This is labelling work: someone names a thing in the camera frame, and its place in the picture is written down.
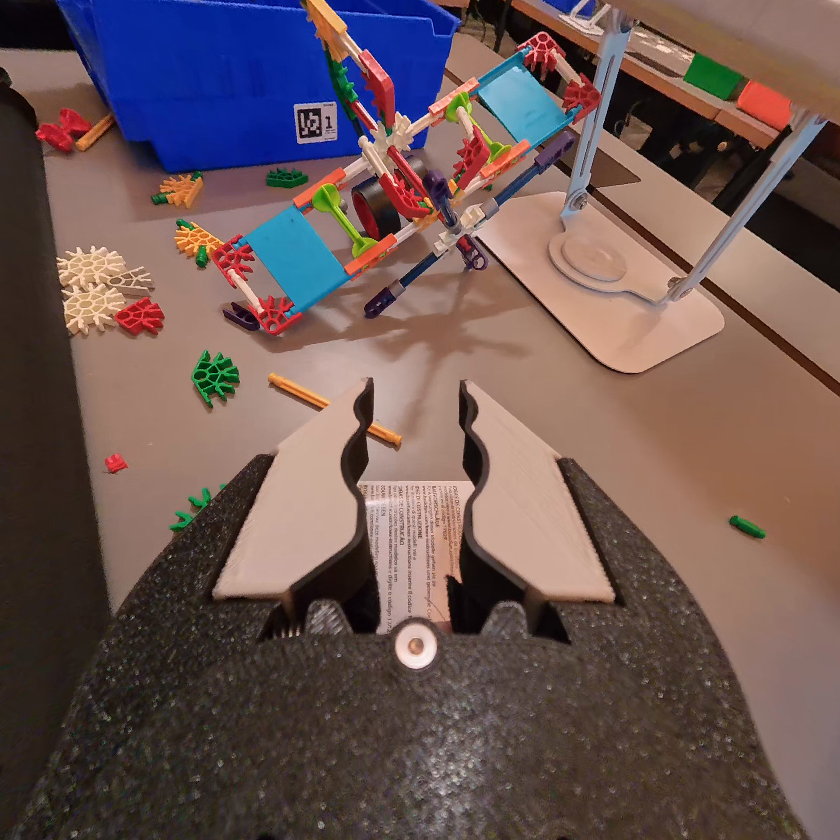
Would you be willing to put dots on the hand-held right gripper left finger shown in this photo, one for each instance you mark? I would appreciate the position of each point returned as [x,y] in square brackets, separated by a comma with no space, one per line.
[302,525]

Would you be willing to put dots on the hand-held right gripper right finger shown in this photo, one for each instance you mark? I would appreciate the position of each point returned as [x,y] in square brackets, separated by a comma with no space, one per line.
[538,525]

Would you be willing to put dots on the green fan connector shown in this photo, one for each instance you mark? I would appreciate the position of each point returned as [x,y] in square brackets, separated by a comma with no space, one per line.
[190,508]
[215,377]
[287,176]

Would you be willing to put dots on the yellow plastic rod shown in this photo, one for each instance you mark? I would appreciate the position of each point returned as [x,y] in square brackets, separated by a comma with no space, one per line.
[95,131]
[295,388]

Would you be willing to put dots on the purple plastic clip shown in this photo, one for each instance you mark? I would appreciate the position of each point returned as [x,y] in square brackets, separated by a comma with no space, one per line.
[239,316]

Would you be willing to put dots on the colourful construction toy plane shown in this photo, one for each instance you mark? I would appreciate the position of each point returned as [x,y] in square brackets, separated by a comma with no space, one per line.
[295,253]

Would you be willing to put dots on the orange fan connector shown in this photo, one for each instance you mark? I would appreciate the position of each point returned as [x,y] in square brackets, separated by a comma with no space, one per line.
[182,191]
[192,237]

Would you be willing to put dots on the toy instruction booklet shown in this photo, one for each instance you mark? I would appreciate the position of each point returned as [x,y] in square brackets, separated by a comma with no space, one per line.
[420,538]

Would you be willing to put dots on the small red piece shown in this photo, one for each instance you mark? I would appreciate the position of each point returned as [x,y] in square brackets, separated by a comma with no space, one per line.
[116,463]

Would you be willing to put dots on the wooden and white book stand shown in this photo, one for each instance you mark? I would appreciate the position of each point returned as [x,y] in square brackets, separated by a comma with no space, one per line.
[623,315]

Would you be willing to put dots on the red fan connector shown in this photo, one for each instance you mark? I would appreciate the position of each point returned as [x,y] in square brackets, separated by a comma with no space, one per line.
[140,316]

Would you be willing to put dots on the yellow connector with green rod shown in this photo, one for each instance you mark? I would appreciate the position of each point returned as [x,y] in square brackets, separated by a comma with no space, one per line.
[202,256]

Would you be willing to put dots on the black perforated pad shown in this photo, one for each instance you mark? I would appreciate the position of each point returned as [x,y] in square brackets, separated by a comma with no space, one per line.
[39,394]

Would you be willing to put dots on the pale grey snowflake connector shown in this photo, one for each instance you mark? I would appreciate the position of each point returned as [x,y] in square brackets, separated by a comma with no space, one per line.
[134,281]

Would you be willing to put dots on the white snowflake connector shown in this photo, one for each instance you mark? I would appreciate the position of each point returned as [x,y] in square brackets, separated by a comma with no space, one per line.
[90,266]
[92,308]

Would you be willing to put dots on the blue plastic bin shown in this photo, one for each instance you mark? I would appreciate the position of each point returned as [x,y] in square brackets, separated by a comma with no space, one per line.
[197,79]

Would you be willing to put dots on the red bow-shaped connector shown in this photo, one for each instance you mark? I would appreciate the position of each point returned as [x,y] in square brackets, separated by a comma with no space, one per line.
[62,128]

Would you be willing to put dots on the red tote bag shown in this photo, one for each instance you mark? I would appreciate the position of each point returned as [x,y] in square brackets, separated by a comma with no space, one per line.
[764,103]

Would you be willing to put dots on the green storage tote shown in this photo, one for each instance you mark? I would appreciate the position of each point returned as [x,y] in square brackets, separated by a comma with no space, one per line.
[712,75]

